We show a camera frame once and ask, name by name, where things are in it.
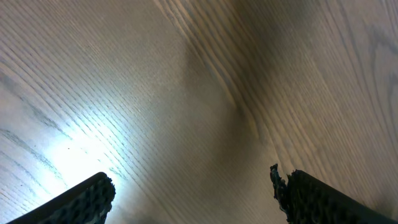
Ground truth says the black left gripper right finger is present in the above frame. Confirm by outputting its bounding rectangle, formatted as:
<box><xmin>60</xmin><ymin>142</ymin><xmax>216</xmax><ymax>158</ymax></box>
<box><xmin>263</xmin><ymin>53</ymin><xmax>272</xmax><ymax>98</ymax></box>
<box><xmin>270</xmin><ymin>164</ymin><xmax>397</xmax><ymax>224</ymax></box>

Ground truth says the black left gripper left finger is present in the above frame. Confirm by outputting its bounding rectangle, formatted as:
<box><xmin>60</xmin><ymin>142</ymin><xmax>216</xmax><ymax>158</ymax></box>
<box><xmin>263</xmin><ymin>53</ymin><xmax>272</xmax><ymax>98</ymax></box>
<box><xmin>9</xmin><ymin>172</ymin><xmax>116</xmax><ymax>224</ymax></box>

